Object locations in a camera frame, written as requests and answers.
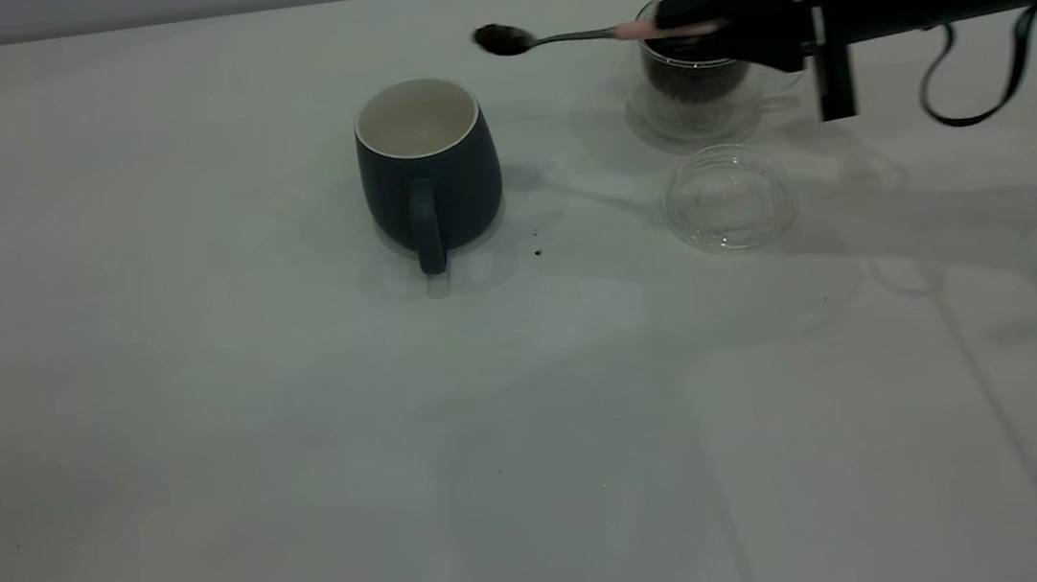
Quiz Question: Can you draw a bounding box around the metal spoon with pink handle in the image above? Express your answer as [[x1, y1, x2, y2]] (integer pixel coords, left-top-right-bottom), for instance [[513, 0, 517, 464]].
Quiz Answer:
[[472, 0, 728, 60]]

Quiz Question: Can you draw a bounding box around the dark grey ceramic mug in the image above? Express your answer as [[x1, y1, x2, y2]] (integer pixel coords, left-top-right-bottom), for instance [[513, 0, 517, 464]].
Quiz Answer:
[[349, 70, 513, 283]]

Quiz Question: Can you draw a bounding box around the heap of coffee beans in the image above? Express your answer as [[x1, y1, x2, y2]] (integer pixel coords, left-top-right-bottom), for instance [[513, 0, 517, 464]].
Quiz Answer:
[[641, 26, 751, 106]]

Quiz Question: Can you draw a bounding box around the clear glass saucer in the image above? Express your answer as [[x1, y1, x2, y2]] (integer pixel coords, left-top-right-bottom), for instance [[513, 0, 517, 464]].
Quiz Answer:
[[657, 137, 804, 260]]

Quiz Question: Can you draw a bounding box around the clear glass cup with handle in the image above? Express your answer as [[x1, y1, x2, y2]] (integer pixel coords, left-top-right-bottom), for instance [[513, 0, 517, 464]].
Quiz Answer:
[[613, 0, 814, 155]]

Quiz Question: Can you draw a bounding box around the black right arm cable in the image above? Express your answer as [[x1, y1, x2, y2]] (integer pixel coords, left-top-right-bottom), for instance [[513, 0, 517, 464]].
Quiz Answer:
[[910, 1, 1037, 132]]

